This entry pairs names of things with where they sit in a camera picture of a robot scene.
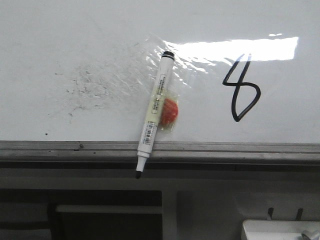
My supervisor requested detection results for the grey aluminium whiteboard frame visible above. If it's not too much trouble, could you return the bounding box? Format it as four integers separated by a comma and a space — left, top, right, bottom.
0, 140, 320, 166

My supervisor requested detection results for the white vertical post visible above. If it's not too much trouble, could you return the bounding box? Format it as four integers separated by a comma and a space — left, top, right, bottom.
162, 190, 178, 240

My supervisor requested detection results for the white box with hooks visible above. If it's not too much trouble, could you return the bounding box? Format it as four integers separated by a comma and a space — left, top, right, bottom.
240, 207, 320, 240

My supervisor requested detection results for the metal cylindrical object corner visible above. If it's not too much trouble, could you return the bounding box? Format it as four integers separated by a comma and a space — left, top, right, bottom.
301, 230, 320, 240

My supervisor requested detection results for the white horizontal bar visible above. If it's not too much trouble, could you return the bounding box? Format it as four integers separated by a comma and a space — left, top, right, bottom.
55, 204, 163, 215

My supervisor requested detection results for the white black-tipped whiteboard marker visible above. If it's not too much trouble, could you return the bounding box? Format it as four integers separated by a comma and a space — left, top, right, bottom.
135, 51, 175, 179

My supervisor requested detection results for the red round magnet taped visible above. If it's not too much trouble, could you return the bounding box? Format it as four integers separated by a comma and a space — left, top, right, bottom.
160, 98, 179, 126

